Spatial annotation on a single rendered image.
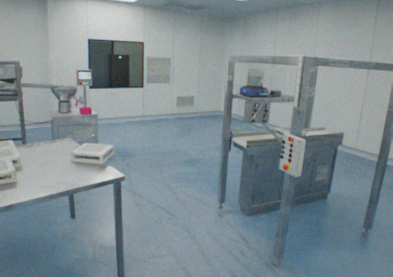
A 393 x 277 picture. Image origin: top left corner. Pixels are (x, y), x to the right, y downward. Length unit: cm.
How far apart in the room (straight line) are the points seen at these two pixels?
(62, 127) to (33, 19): 334
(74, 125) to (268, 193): 278
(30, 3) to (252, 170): 578
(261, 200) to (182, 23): 586
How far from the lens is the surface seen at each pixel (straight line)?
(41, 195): 173
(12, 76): 497
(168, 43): 775
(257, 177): 295
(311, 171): 344
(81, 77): 459
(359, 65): 242
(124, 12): 738
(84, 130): 432
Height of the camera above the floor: 155
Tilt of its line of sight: 13 degrees down
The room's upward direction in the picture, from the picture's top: 2 degrees clockwise
